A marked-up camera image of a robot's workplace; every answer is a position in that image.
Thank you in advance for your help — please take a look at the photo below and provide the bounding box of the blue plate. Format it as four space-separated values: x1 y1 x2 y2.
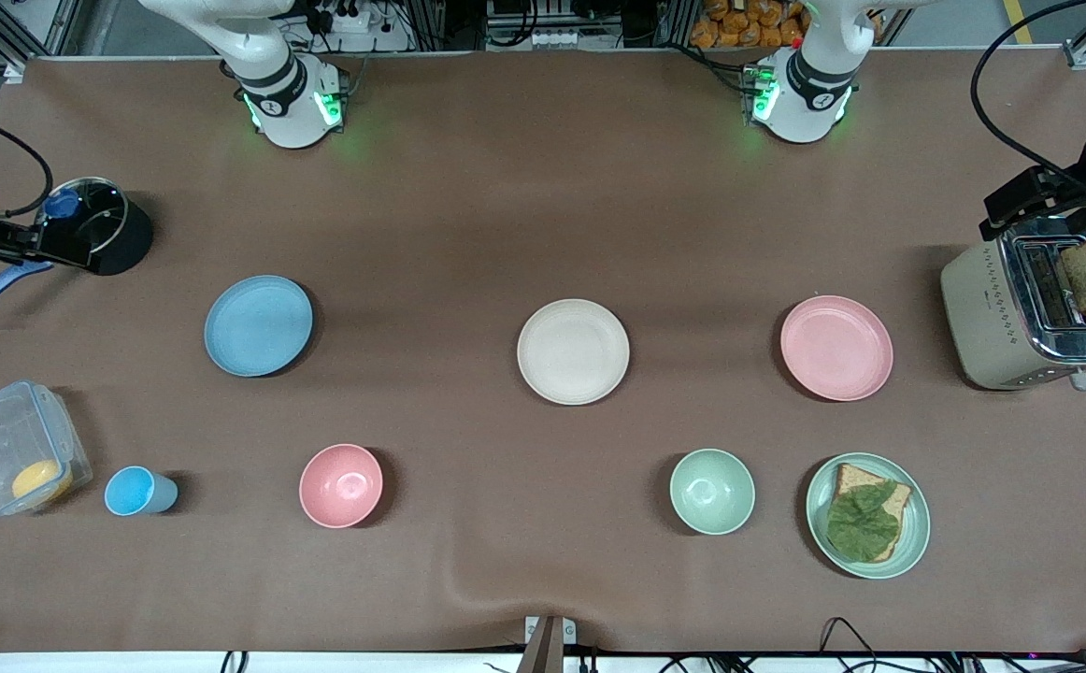
204 275 314 378

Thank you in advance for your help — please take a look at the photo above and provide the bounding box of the pink plate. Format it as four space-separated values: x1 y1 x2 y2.
779 295 894 403

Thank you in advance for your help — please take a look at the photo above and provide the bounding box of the beige chrome toaster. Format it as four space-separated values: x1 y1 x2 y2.
940 217 1086 392

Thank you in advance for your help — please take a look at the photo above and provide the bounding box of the clear plastic container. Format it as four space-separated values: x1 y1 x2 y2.
0 379 93 517

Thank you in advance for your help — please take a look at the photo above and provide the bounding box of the yellow round food piece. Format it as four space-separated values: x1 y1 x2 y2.
12 458 75 502

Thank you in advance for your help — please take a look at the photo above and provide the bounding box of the blue cup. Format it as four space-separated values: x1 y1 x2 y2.
104 465 179 517

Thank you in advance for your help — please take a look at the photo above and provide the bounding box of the bread slice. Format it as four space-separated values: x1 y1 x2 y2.
831 464 912 563

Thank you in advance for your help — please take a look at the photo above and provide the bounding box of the bag of orange bread rolls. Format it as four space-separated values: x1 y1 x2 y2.
690 0 807 50

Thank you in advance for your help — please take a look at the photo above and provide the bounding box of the green plate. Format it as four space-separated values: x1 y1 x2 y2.
806 452 932 580

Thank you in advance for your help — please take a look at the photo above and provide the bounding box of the green lettuce leaf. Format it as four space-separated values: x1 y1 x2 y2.
826 480 901 563

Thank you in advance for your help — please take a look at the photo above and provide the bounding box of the pink bowl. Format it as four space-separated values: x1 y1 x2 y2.
299 443 384 529

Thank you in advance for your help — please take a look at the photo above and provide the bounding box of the green bowl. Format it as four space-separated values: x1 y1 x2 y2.
670 449 756 536

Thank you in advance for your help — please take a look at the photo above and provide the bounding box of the brown table cover mat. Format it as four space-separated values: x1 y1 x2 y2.
0 51 1086 655

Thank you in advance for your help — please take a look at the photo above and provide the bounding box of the beige plate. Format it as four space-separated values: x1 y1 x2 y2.
517 298 631 407

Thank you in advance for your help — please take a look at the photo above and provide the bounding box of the metal table clamp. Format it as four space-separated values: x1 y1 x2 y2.
523 614 578 673

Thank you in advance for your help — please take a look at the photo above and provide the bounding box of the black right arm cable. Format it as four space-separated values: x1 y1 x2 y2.
0 106 54 219

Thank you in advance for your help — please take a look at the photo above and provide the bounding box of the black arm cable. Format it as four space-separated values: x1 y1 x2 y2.
0 106 54 219
970 0 1086 180

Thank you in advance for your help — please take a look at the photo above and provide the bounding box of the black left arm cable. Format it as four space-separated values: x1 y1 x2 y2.
970 0 1086 180

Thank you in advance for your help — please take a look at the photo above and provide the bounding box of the black looped floor cable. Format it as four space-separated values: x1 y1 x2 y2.
818 616 882 673

